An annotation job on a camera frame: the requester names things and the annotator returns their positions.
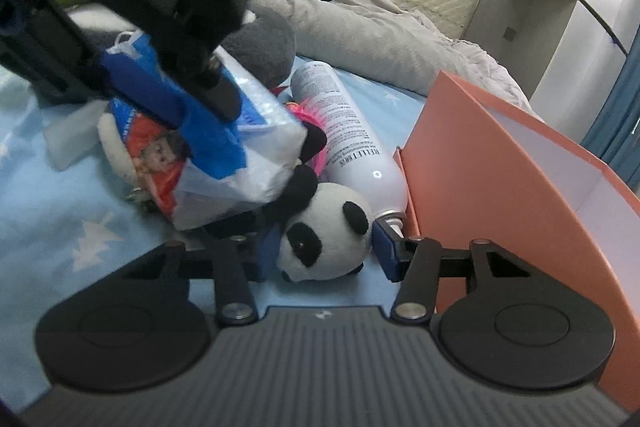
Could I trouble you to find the blue star bedsheet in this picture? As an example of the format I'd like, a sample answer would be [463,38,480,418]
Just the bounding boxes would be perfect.
[1,66,425,412]

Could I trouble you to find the blue curtain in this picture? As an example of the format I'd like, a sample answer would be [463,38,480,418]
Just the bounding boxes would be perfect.
[580,48,639,191]

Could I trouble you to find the white spray can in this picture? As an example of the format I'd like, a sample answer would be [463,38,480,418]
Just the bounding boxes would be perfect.
[290,62,408,229]

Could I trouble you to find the orange cardboard box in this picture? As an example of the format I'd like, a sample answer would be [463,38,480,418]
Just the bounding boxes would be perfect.
[396,72,639,411]

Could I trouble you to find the blue white plastic bag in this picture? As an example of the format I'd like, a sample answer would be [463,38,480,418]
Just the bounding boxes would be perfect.
[101,31,306,231]

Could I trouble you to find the grey white penguin plush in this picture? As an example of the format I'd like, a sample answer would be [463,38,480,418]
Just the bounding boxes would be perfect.
[66,3,296,89]

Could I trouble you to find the white tissue piece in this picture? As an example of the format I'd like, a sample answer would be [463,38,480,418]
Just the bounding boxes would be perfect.
[43,100,107,171]

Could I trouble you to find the grey wall shelf unit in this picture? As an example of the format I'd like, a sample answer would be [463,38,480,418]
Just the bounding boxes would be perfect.
[464,0,639,142]

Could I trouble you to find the grey duvet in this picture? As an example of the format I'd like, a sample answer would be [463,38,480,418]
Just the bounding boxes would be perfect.
[250,0,535,115]

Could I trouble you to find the pink hair accessory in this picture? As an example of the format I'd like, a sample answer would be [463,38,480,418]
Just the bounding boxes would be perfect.
[285,102,328,176]

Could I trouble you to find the small panda plush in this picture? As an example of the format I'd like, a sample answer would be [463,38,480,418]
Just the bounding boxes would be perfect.
[261,120,376,284]

